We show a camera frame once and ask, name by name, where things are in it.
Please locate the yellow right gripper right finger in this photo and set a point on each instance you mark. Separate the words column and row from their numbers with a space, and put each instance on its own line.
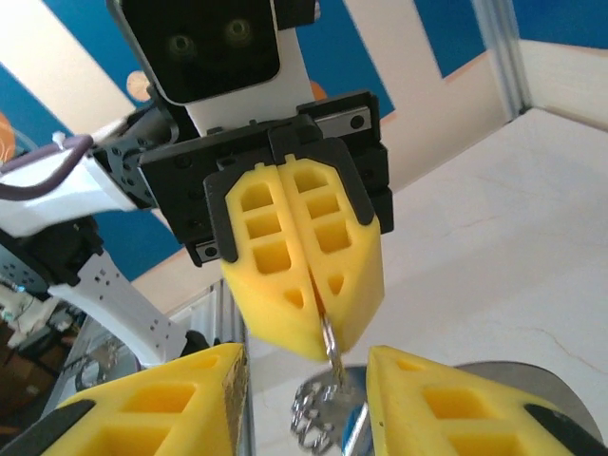
column 404, row 389

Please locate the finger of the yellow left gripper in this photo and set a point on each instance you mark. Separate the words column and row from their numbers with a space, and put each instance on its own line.
column 356, row 280
column 266, row 313

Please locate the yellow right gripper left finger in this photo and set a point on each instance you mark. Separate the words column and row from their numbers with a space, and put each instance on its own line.
column 199, row 375

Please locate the key with blue cap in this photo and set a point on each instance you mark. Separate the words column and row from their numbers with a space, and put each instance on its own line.
column 356, row 427

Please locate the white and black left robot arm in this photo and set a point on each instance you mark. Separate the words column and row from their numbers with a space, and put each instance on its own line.
column 119, row 304

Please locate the aluminium side rail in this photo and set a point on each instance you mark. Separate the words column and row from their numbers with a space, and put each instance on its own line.
column 228, row 309

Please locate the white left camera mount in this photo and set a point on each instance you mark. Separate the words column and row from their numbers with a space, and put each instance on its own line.
column 247, row 109

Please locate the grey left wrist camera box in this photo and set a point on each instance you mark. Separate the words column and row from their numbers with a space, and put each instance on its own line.
column 204, row 47

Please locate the aluminium frame post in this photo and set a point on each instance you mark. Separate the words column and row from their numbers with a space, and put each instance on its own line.
column 503, row 52

